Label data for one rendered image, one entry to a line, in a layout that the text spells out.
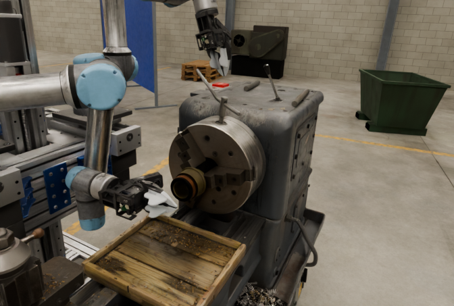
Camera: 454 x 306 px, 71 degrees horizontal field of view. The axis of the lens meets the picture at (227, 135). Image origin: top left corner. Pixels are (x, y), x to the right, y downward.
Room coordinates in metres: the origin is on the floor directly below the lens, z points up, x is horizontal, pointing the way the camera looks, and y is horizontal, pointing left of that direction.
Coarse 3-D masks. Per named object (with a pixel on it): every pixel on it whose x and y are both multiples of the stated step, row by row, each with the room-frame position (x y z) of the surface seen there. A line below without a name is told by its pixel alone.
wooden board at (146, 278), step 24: (168, 216) 0.94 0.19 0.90; (120, 240) 0.81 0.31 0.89; (144, 240) 0.83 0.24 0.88; (168, 240) 0.84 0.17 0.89; (192, 240) 0.84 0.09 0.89; (216, 240) 0.84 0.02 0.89; (120, 264) 0.72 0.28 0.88; (144, 264) 0.73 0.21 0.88; (168, 264) 0.73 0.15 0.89; (192, 264) 0.74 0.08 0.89; (216, 264) 0.75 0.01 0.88; (120, 288) 0.64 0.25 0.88; (144, 288) 0.64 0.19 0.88; (192, 288) 0.65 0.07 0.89; (216, 288) 0.64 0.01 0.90
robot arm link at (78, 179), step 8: (72, 168) 0.85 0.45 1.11; (80, 168) 0.85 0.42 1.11; (88, 168) 0.85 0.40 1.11; (72, 176) 0.82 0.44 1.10; (80, 176) 0.82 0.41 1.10; (88, 176) 0.81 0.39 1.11; (72, 184) 0.82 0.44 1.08; (80, 184) 0.80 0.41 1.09; (88, 184) 0.79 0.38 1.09; (80, 192) 0.80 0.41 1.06; (88, 192) 0.79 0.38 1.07; (80, 200) 0.81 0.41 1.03; (88, 200) 0.81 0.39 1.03
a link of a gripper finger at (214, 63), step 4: (212, 52) 1.12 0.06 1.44; (216, 52) 1.13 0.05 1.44; (212, 56) 1.11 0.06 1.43; (216, 56) 1.12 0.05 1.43; (212, 60) 1.10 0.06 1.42; (216, 60) 1.12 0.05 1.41; (212, 64) 1.09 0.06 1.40; (216, 64) 1.11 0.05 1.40; (216, 68) 1.10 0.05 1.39; (220, 68) 1.11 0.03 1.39; (220, 72) 1.11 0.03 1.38
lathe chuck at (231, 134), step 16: (192, 128) 0.97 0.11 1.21; (208, 128) 0.95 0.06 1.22; (224, 128) 0.94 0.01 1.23; (240, 128) 0.98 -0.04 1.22; (176, 144) 1.00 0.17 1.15; (208, 144) 0.95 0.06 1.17; (224, 144) 0.92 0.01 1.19; (240, 144) 0.90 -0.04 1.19; (176, 160) 1.00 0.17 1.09; (208, 160) 1.04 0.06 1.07; (224, 160) 0.92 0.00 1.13; (240, 160) 0.90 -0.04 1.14; (256, 160) 0.93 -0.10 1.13; (256, 176) 0.91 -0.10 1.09; (208, 192) 0.95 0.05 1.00; (224, 192) 0.92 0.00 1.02; (240, 192) 0.90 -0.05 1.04; (208, 208) 0.94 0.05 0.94; (224, 208) 0.92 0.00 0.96
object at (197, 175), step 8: (184, 168) 0.88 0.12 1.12; (192, 168) 0.86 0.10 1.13; (176, 176) 0.85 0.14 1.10; (184, 176) 0.82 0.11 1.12; (192, 176) 0.83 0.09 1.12; (200, 176) 0.85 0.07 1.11; (176, 184) 0.84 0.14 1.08; (184, 184) 0.87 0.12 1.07; (192, 184) 0.81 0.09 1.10; (200, 184) 0.83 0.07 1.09; (176, 192) 0.83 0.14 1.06; (184, 192) 0.84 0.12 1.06; (192, 192) 0.80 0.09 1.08; (200, 192) 0.84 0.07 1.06; (184, 200) 0.81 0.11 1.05
